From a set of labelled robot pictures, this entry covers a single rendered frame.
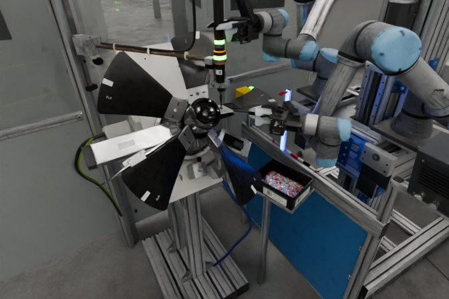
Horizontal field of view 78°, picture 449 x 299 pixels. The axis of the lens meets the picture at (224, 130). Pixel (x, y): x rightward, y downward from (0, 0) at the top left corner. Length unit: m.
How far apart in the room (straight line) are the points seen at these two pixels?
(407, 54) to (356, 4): 4.28
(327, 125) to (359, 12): 4.36
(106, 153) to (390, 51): 0.95
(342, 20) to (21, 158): 4.60
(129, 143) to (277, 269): 1.31
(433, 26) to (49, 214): 2.18
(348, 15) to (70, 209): 4.61
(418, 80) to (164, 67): 0.97
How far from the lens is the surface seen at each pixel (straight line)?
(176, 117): 1.04
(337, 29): 5.09
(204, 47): 1.12
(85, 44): 1.33
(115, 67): 1.00
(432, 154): 0.92
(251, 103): 1.13
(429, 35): 1.50
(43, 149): 1.75
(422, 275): 2.28
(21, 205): 1.95
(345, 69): 1.06
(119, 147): 1.07
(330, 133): 1.00
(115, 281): 2.06
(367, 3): 5.33
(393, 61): 0.94
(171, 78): 1.30
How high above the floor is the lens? 1.68
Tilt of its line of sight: 31 degrees down
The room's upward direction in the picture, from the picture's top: 1 degrees counter-clockwise
